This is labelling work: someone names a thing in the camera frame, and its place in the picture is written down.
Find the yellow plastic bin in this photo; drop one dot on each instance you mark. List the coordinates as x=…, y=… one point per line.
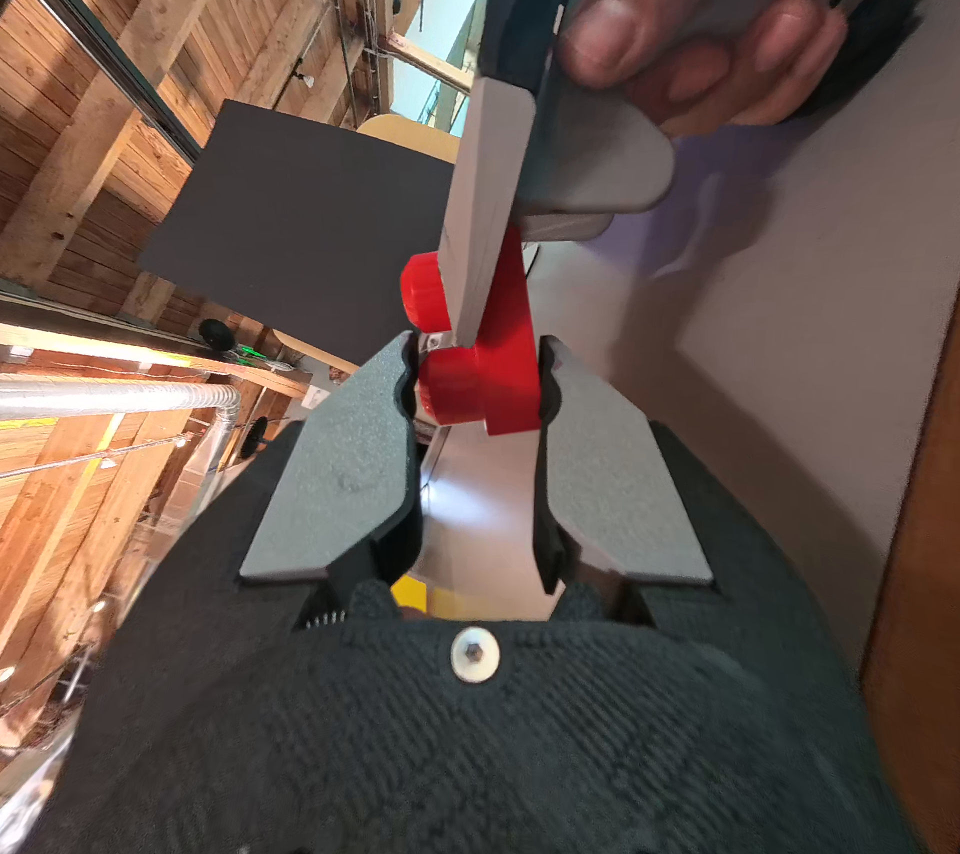
x=408, y=595

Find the red toy building block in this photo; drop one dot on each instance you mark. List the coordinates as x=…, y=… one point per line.
x=495, y=374

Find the silver ventilation duct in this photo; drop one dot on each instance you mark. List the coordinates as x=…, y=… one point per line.
x=105, y=397

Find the black computer monitor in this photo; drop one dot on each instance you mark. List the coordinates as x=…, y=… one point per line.
x=300, y=224

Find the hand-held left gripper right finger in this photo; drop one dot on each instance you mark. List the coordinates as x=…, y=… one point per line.
x=615, y=494

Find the black ceiling rail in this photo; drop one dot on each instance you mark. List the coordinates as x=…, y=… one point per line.
x=90, y=29

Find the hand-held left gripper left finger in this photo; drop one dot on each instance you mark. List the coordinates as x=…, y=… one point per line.
x=338, y=494

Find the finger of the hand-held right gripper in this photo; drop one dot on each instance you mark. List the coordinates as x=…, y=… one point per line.
x=488, y=194
x=600, y=157

